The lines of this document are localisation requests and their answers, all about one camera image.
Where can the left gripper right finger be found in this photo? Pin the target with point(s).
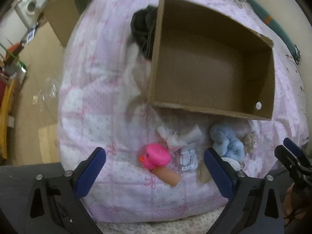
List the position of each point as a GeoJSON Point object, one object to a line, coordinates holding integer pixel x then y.
{"type": "Point", "coordinates": [254, 204]}

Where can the pink rubber duck toy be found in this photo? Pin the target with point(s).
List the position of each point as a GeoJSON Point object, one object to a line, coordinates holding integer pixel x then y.
{"type": "Point", "coordinates": [154, 156]}

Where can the black clothing bundle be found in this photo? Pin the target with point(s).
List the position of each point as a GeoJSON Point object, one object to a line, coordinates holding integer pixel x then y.
{"type": "Point", "coordinates": [143, 25]}

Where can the beige frilly scrunchie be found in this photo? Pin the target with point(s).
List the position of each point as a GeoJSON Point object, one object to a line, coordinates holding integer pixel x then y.
{"type": "Point", "coordinates": [250, 141]}

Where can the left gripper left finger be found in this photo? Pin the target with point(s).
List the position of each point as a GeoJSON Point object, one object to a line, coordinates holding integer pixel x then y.
{"type": "Point", "coordinates": [54, 204]}

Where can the person's right hand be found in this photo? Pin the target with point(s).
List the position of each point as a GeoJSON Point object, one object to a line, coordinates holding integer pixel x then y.
{"type": "Point", "coordinates": [294, 207]}

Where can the translucent beige soft toy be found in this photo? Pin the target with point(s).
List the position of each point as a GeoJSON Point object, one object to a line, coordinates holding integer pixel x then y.
{"type": "Point", "coordinates": [204, 174]}

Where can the flat cardboard piece on floor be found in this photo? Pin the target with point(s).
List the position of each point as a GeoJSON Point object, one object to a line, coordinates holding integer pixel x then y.
{"type": "Point", "coordinates": [48, 142]}

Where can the pink patterned quilt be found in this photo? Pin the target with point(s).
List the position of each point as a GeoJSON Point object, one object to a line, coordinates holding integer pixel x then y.
{"type": "Point", "coordinates": [103, 103]}

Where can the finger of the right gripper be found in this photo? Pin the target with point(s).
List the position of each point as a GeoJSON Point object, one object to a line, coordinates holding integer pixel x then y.
{"type": "Point", "coordinates": [288, 159]}
{"type": "Point", "coordinates": [295, 150]}

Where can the peach soft silicone toy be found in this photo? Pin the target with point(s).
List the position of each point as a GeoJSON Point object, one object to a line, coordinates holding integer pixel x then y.
{"type": "Point", "coordinates": [167, 175]}

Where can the blue fish plush toy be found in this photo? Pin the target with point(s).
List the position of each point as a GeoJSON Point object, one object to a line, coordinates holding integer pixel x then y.
{"type": "Point", "coordinates": [227, 145]}

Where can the open cardboard box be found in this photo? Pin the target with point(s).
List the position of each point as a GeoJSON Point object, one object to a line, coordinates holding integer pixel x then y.
{"type": "Point", "coordinates": [206, 62]}

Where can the clear labelled plastic bag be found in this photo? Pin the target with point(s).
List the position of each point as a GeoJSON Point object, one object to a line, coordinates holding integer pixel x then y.
{"type": "Point", "coordinates": [188, 158]}

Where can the yellow wooden furniture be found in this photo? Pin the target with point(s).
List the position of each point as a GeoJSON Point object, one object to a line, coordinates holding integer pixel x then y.
{"type": "Point", "coordinates": [6, 106]}

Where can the brown cardboard box on floor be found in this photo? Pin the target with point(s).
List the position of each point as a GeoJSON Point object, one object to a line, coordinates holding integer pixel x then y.
{"type": "Point", "coordinates": [62, 15]}

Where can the teal pillow orange stripe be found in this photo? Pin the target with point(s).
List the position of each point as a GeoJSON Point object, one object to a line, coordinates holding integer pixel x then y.
{"type": "Point", "coordinates": [267, 19]}

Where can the white washing machine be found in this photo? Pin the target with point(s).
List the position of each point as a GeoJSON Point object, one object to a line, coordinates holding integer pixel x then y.
{"type": "Point", "coordinates": [27, 11]}

